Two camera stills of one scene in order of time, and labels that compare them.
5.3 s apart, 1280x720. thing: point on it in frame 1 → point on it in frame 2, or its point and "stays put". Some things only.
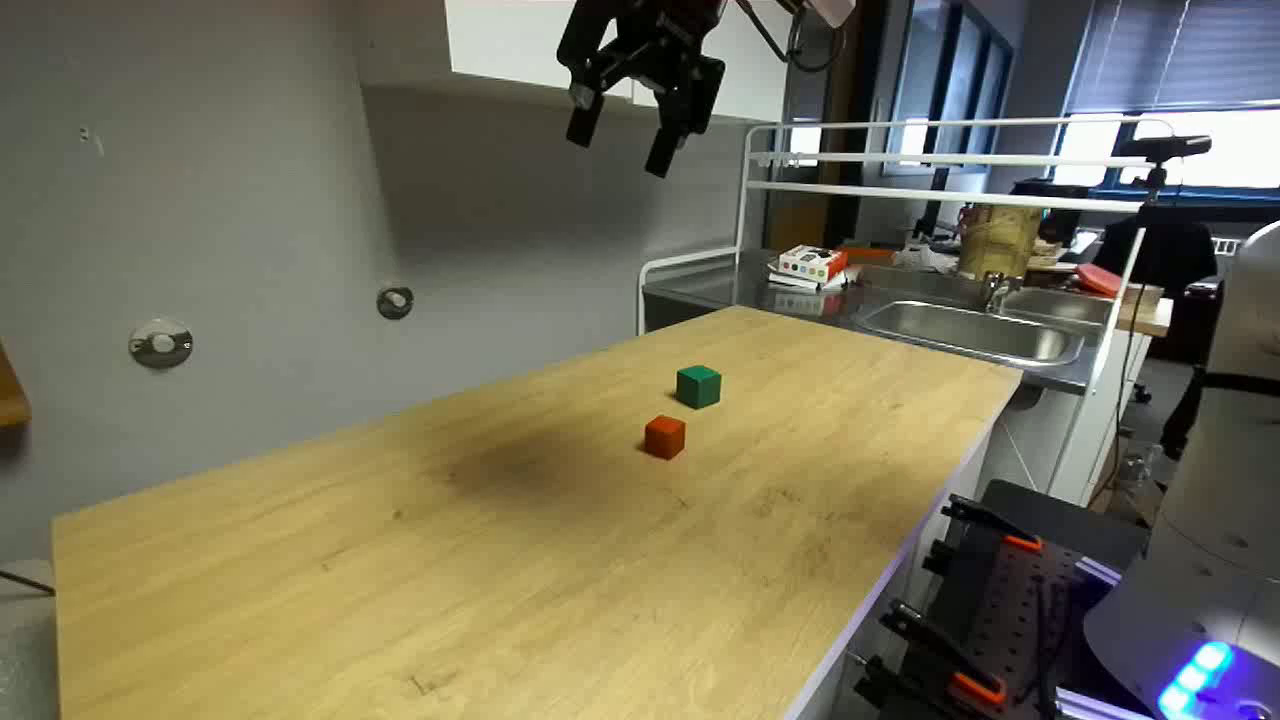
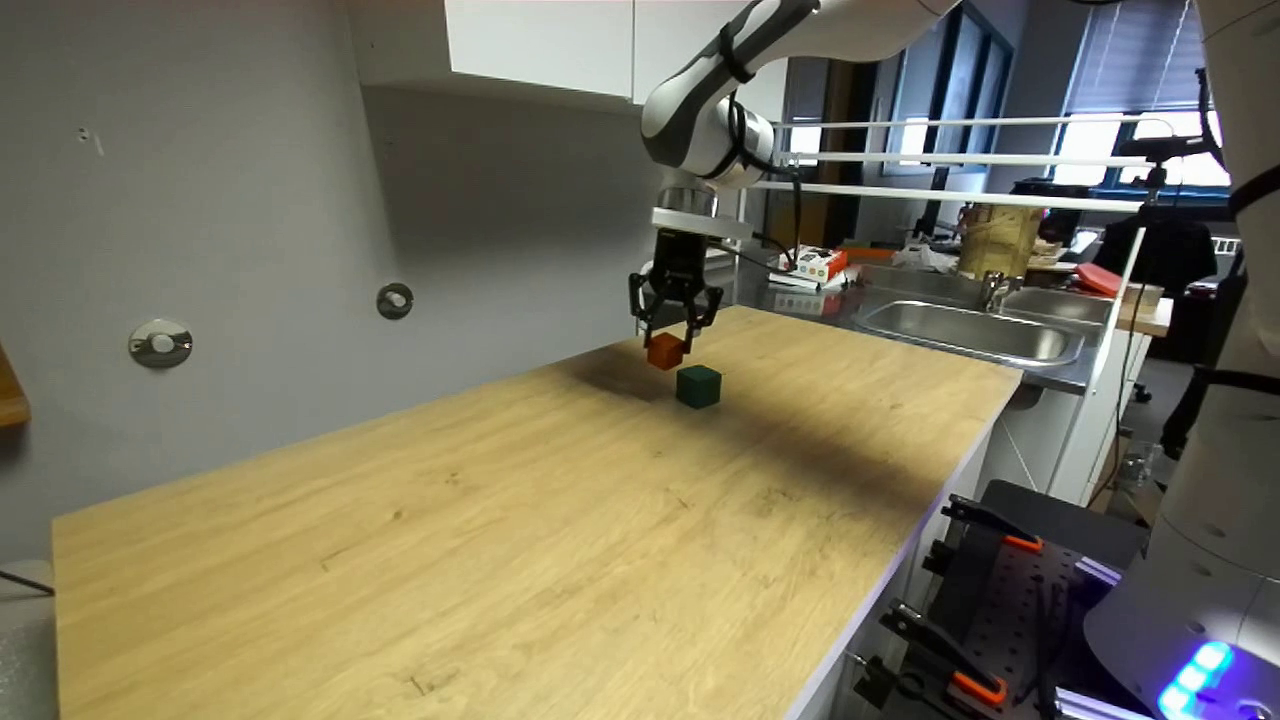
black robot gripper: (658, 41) → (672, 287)
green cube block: (699, 387) stays put
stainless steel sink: (1034, 331) stays put
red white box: (809, 269) stays put
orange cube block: (662, 436) → (664, 349)
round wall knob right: (395, 303) stays put
